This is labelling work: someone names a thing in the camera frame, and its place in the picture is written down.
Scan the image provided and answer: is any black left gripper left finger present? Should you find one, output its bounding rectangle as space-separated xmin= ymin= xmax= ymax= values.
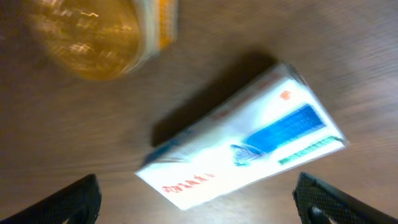
xmin=1 ymin=174 xmax=102 ymax=224

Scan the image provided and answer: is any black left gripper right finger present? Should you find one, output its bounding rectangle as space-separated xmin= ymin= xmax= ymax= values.
xmin=292 ymin=172 xmax=397 ymax=224

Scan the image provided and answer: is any white Panadol medicine box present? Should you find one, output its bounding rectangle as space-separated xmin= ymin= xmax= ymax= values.
xmin=137 ymin=63 xmax=347 ymax=210

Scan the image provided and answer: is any small gold-lidded jar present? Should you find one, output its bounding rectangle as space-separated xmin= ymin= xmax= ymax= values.
xmin=25 ymin=0 xmax=178 ymax=80

